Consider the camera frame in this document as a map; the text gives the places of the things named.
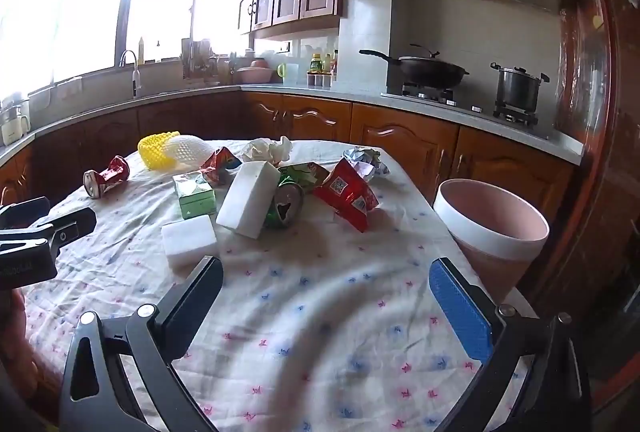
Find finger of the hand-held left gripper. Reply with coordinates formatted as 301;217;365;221
0;207;97;259
0;196;52;230

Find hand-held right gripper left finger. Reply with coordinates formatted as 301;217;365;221
60;255;224;432

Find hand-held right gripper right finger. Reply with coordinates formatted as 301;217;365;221
428;257;593;432

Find small white foam block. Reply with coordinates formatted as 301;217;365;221
161;214;219;271

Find pink bin with white rim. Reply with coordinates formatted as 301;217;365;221
433;179;551;309

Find large white foam block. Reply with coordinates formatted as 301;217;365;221
215;160;282;240

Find crushed green can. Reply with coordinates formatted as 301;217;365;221
264;179;305;229

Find small red wrapper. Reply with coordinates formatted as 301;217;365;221
199;145;244;186

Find white tissue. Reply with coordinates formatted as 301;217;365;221
242;135;294;164

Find red snack packet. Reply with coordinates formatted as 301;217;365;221
313;159;380;233

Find printed paper ball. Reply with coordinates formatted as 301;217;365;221
342;145;390;181

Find person's left hand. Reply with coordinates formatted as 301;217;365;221
0;288;32;393

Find crushed red can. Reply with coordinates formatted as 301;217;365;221
83;155;131;199

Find white countertop appliance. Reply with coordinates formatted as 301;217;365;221
0;94;32;146

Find green carton box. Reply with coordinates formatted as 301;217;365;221
172;171;217;219

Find floral white tablecloth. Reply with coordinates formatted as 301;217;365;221
20;138;538;432

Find yellow foam fruit net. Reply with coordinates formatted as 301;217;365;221
137;131;181;171

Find white foam fruit net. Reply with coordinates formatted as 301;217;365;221
165;135;216;173

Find green snack wrapper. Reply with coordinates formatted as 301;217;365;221
277;161;331;194

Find chrome sink faucet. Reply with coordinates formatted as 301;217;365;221
118;50;144;99

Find wooden base cabinets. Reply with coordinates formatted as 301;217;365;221
0;90;576;233

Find gas stove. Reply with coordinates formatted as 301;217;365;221
381;81;557;129

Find dish rack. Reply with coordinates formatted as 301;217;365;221
181;37;222;86

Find kitchen window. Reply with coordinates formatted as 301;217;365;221
0;0;241;93

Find steel stock pot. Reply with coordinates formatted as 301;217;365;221
489;62;550;111

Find pink bowl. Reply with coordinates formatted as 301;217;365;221
234;59;275;84

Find grey kitchen countertop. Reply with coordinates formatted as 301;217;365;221
0;82;585;165

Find black wok with lid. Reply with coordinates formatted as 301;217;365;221
358;44;470;89

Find yellow seasoning bottles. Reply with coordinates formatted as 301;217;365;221
308;52;339;76

